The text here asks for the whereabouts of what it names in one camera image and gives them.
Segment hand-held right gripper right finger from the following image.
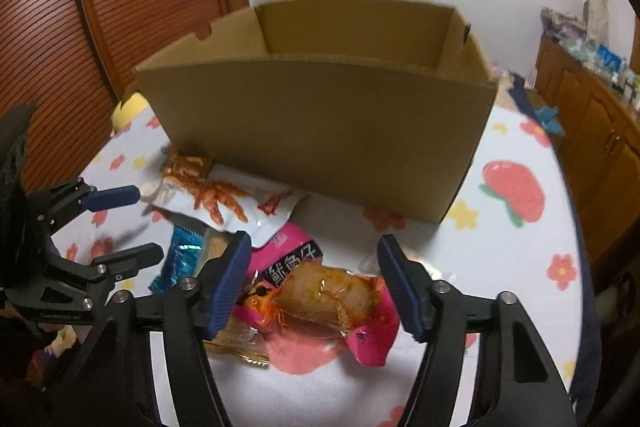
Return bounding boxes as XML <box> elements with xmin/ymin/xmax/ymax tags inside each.
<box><xmin>376</xmin><ymin>234</ymin><xmax>576</xmax><ymax>427</ymax></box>

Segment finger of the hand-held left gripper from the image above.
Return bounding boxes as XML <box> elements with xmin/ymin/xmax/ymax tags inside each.
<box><xmin>32</xmin><ymin>179</ymin><xmax>142</xmax><ymax>233</ymax></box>
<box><xmin>45</xmin><ymin>242</ymin><xmax>165</xmax><ymax>288</ymax></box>

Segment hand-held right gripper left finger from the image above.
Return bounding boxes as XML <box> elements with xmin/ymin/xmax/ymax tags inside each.
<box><xmin>70</xmin><ymin>231</ymin><xmax>252</xmax><ymax>427</ymax></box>

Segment blue candy wrapper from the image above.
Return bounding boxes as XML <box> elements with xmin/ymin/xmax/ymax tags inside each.
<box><xmin>149</xmin><ymin>227</ymin><xmax>207</xmax><ymax>294</ymax></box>

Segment brown biscuit packet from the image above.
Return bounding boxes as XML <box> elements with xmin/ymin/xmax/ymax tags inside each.
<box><xmin>200</xmin><ymin>228</ymin><xmax>272</xmax><ymax>367</ymax></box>

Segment small brown orange snack packet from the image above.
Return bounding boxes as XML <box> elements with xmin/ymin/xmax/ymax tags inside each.
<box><xmin>162</xmin><ymin>152</ymin><xmax>215</xmax><ymax>180</ymax></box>

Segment shrimp print snack packet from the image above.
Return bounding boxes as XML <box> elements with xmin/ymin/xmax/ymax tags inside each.
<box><xmin>141</xmin><ymin>174</ymin><xmax>310</xmax><ymax>249</ymax></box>

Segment pink clear snack packet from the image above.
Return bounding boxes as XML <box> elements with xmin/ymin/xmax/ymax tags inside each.
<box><xmin>234</xmin><ymin>261</ymin><xmax>403</xmax><ymax>369</ymax></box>

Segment brown cardboard box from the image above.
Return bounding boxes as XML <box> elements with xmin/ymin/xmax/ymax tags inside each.
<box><xmin>132</xmin><ymin>0</ymin><xmax>498</xmax><ymax>225</ymax></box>

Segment yellow plush toy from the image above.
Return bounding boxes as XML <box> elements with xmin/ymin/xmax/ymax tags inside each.
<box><xmin>111</xmin><ymin>92</ymin><xmax>148</xmax><ymax>132</ymax></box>

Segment teal cloth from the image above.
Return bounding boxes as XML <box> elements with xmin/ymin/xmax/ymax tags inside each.
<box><xmin>534</xmin><ymin>107</ymin><xmax>566</xmax><ymax>136</ymax></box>

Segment navy blue bed sheet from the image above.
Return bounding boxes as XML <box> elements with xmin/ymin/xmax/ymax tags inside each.
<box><xmin>507</xmin><ymin>74</ymin><xmax>601</xmax><ymax>427</ymax></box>

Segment floral bed quilt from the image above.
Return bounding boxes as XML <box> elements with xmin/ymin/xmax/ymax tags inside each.
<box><xmin>492</xmin><ymin>68</ymin><xmax>526</xmax><ymax>108</ymax></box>

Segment wooden sideboard cabinet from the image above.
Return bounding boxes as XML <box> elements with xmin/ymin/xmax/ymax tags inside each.
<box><xmin>532</xmin><ymin>34</ymin><xmax>640</xmax><ymax>268</ymax></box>

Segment stack of folded fabrics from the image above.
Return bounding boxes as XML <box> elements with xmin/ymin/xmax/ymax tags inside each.
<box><xmin>540</xmin><ymin>7</ymin><xmax>588</xmax><ymax>40</ymax></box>

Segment blue printed box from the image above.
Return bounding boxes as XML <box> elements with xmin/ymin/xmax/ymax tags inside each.
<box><xmin>597</xmin><ymin>43</ymin><xmax>621</xmax><ymax>68</ymax></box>

